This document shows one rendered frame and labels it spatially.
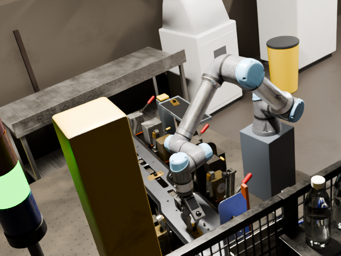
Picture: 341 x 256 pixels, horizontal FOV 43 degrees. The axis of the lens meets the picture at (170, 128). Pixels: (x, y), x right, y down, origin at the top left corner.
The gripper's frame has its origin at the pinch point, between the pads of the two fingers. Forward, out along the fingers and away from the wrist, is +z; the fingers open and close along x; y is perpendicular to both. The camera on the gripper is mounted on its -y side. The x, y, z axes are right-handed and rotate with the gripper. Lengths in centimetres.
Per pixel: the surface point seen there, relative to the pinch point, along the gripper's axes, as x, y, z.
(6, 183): 58, -60, -90
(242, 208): -7.9, -26.8, -24.4
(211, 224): -7.8, -1.3, 2.2
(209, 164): -23.5, 21.6, -9.6
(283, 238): 1, -59, -41
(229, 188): -19.8, 0.5, -9.9
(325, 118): -228, 147, 103
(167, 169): -12.2, 47.5, 2.0
